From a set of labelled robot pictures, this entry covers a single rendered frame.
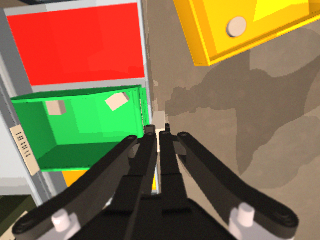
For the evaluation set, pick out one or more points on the green bin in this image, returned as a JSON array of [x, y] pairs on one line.
[[88, 130]]

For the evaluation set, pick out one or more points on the pale peach round disc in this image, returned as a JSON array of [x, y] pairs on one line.
[[236, 27]]

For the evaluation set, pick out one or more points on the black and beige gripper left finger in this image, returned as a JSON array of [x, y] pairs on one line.
[[127, 170]]

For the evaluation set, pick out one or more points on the small beige block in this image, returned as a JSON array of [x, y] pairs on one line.
[[116, 100], [56, 107]]

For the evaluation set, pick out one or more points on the yellow bin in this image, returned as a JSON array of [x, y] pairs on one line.
[[265, 19]]

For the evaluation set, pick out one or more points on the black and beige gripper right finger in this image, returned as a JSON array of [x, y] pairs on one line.
[[249, 213]]

